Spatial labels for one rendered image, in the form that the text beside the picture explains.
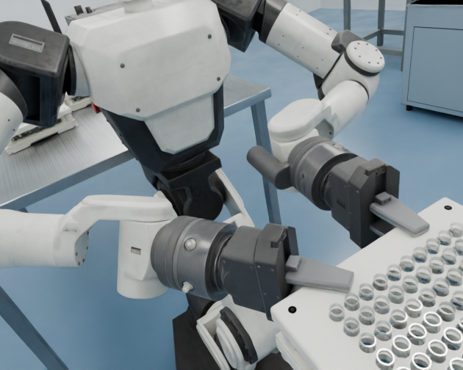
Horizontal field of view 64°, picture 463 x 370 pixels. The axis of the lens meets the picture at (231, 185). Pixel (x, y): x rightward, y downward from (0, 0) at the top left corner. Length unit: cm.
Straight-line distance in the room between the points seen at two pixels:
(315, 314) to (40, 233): 32
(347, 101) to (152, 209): 41
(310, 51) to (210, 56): 21
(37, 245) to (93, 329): 146
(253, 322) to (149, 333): 96
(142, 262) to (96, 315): 152
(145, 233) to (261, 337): 51
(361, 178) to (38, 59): 51
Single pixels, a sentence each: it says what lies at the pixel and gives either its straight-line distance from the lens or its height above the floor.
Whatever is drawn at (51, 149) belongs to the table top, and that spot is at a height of 90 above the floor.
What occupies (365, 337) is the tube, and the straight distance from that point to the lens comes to 34.
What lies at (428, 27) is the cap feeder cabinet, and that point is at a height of 62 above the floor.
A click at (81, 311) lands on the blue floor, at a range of 203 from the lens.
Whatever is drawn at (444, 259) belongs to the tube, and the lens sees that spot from 40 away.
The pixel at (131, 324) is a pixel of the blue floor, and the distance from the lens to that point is 185.
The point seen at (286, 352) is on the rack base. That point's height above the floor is 103.
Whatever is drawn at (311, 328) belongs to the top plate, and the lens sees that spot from 35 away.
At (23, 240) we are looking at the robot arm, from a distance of 50.
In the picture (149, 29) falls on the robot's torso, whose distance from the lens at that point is 67.
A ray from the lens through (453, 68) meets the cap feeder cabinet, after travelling 288.
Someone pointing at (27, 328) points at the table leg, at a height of 46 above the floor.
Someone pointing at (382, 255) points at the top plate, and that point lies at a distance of 40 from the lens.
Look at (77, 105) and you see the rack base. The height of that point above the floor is 92.
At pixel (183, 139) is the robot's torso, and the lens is 73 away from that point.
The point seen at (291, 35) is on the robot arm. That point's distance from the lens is 79.
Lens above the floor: 138
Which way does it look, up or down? 34 degrees down
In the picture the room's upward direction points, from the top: 13 degrees counter-clockwise
